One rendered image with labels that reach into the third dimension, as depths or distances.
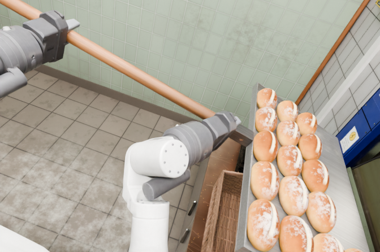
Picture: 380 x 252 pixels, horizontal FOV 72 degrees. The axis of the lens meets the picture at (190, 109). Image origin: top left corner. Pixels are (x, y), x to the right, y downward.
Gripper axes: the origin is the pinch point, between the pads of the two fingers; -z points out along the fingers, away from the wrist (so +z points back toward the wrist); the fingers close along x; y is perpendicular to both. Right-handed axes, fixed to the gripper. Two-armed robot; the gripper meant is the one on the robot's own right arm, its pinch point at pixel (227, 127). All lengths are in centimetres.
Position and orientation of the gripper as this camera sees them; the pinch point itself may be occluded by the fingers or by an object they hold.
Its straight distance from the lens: 66.0
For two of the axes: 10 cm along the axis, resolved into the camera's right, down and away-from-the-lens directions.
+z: -6.9, 2.0, -6.9
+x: 4.5, -6.3, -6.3
